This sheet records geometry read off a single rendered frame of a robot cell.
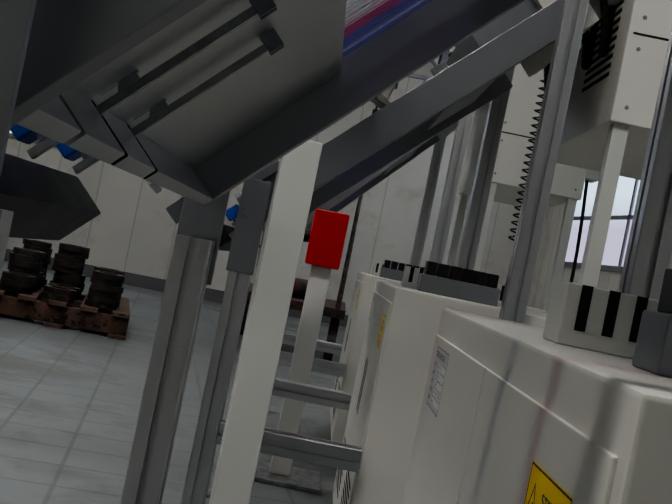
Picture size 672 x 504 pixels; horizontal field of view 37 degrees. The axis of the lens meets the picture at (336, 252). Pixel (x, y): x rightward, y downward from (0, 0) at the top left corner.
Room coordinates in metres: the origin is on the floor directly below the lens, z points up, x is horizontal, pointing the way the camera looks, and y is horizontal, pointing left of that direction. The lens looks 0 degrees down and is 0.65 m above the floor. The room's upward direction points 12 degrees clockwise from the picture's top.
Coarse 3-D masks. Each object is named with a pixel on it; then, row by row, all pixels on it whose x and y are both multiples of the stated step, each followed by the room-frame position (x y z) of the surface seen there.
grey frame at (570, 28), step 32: (576, 0) 1.83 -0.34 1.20; (576, 32) 1.82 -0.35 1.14; (544, 96) 1.85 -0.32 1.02; (544, 128) 1.82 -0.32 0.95; (480, 160) 2.56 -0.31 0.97; (544, 160) 1.83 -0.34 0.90; (480, 192) 2.57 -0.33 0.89; (544, 192) 1.82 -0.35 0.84; (480, 224) 2.56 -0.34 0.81; (512, 256) 1.85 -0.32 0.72; (512, 288) 1.82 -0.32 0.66; (224, 320) 1.82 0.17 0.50; (512, 320) 1.83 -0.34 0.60; (224, 352) 1.83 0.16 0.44; (224, 384) 1.82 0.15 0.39; (192, 448) 1.82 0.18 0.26; (192, 480) 1.82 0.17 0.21
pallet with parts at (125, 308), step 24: (24, 240) 6.16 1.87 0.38; (24, 264) 5.52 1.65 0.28; (72, 264) 5.78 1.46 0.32; (0, 288) 5.35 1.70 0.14; (24, 288) 5.35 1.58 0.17; (48, 288) 5.38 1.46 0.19; (72, 288) 5.58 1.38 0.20; (96, 288) 5.42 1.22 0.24; (120, 288) 5.46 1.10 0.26; (0, 312) 5.29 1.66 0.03; (24, 312) 5.32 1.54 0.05; (48, 312) 5.34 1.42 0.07; (72, 312) 5.37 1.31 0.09; (96, 312) 5.35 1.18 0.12; (120, 312) 5.43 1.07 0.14; (120, 336) 5.38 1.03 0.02
